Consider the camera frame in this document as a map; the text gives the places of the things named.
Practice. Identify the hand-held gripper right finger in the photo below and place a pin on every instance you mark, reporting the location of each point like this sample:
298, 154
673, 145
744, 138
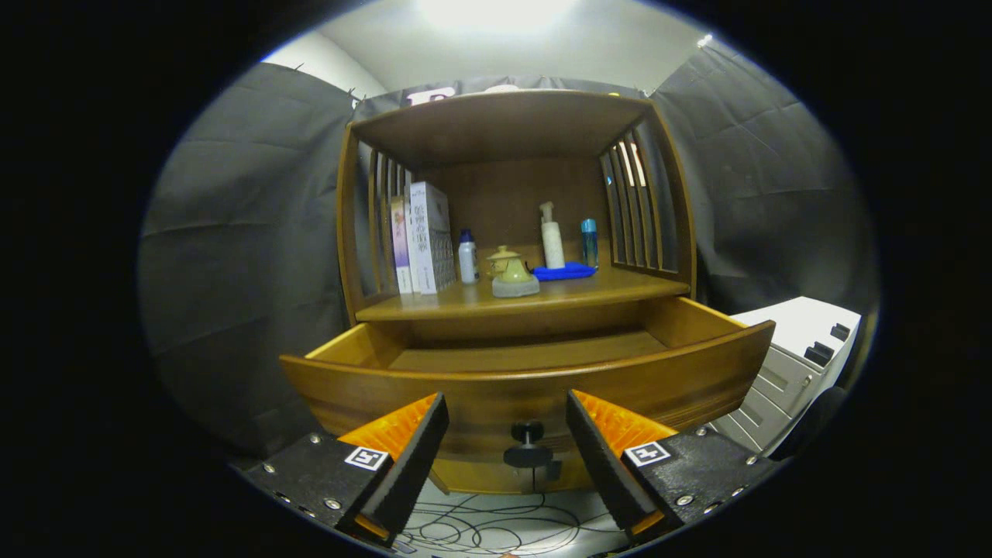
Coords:
604, 465

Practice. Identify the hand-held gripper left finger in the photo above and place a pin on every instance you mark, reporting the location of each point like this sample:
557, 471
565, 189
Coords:
415, 465

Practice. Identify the wooden drawer with black knob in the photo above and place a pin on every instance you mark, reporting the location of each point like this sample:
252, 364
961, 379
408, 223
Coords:
480, 395

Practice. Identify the wooden countertop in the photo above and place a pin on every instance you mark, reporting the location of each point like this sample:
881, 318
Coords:
597, 291

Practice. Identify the white drawer unit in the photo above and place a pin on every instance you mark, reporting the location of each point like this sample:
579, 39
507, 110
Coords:
783, 349

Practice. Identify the brown wooden cabinet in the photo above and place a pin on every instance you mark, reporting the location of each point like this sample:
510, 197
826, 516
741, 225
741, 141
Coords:
496, 124

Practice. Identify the blue folded cloth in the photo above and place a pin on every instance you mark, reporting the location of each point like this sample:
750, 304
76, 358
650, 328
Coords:
566, 272

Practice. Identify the white bottle with blue cap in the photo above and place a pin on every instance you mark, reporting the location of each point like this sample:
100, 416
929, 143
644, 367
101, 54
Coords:
467, 260

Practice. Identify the purple book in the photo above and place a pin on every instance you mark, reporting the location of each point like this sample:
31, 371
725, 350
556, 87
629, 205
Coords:
400, 248

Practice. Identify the teal bottle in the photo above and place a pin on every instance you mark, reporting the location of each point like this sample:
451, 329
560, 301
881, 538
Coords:
590, 244

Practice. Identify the white pump bottle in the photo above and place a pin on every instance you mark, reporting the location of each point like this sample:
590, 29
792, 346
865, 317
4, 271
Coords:
552, 244

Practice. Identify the white boxed book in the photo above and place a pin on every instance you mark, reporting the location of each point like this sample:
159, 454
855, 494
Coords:
430, 236

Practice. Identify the black backdrop cloth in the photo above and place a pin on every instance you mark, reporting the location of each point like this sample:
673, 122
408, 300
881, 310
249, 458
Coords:
248, 232

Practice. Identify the large ceiling lamp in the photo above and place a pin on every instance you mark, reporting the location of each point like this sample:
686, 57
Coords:
496, 12

